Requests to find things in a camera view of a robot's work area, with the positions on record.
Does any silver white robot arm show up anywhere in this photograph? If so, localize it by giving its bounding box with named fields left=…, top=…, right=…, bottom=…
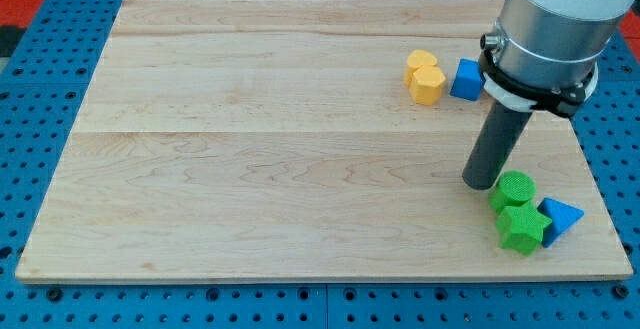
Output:
left=481, top=0, right=635, bottom=89

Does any blue cube block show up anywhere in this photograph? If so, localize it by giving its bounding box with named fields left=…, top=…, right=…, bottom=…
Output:
left=449, top=59, right=483, bottom=101

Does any light wooden board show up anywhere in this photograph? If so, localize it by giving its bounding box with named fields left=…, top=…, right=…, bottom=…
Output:
left=15, top=0, right=633, bottom=284

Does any yellow hexagon block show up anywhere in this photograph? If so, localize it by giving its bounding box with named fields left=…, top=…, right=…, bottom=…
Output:
left=409, top=66, right=447, bottom=105

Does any yellow heart block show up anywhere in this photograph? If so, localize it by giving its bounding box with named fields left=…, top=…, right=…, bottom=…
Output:
left=403, top=49, right=438, bottom=86

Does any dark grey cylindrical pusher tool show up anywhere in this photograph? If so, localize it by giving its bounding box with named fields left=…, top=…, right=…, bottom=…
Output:
left=462, top=101, right=531, bottom=190

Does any green cylinder block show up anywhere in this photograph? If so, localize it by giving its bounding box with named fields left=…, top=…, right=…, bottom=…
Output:
left=489, top=171, right=537, bottom=214

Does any green star block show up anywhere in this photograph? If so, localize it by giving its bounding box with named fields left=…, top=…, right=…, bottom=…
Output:
left=495, top=202, right=552, bottom=256

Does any blue triangle block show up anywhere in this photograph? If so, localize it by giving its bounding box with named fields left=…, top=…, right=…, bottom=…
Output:
left=538, top=197, right=585, bottom=248

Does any black white tool mount ring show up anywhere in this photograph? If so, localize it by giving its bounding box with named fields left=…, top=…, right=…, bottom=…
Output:
left=477, top=49, right=600, bottom=120

